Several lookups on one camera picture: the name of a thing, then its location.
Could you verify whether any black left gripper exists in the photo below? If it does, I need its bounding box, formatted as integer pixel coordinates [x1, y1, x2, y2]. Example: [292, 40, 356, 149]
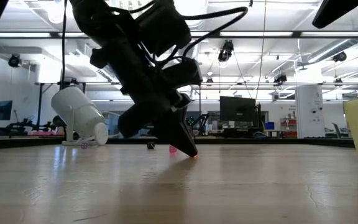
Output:
[89, 45, 204, 158]

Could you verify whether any white spotlight lamp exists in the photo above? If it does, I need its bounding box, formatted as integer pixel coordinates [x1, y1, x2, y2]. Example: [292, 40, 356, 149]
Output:
[50, 86, 109, 147]

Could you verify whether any white pillar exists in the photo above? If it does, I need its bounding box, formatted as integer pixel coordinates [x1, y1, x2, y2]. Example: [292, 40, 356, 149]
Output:
[295, 85, 326, 139]

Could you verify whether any red shelf rack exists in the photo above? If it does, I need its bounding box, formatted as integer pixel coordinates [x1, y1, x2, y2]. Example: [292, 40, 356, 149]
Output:
[280, 117, 298, 139]

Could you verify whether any grey office chair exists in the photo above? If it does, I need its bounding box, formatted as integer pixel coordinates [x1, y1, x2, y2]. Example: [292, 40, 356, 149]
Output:
[332, 122, 350, 139]

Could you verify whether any black background robot equipment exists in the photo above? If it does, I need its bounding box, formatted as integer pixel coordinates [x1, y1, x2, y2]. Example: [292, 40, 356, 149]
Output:
[4, 116, 58, 138]

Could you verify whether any black overhead camera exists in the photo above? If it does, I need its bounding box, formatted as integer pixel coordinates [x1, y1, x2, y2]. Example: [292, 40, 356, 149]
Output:
[217, 39, 235, 63]

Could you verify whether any black left wrist camera cable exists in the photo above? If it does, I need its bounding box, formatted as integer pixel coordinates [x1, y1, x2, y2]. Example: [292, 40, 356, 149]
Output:
[126, 0, 249, 68]

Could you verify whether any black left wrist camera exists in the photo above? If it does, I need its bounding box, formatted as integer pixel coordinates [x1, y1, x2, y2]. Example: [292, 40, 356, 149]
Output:
[134, 1, 193, 57]

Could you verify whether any thin black cable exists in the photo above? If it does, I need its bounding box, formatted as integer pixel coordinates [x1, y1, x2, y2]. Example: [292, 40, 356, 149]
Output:
[61, 0, 67, 90]

